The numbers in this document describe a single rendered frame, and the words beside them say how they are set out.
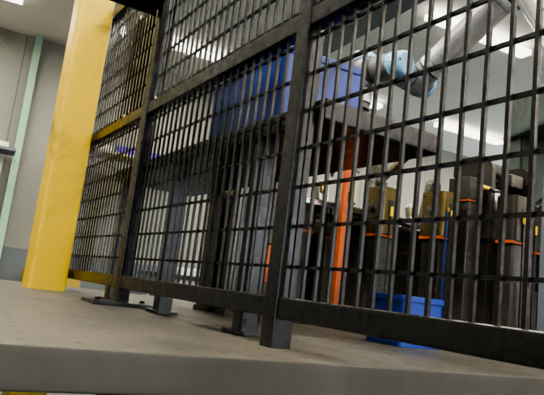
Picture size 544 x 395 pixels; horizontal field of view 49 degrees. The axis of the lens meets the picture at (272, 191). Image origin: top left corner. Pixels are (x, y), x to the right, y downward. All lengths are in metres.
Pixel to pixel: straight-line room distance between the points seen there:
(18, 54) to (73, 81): 5.76
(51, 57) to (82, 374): 7.08
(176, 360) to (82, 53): 1.35
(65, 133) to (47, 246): 0.32
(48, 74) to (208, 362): 7.00
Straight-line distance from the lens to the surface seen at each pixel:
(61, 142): 1.76
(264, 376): 0.63
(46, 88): 7.47
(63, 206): 1.74
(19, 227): 7.21
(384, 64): 1.64
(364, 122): 0.83
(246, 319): 0.90
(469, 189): 1.60
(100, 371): 0.58
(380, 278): 1.45
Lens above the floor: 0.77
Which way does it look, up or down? 10 degrees up
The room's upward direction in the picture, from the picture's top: 7 degrees clockwise
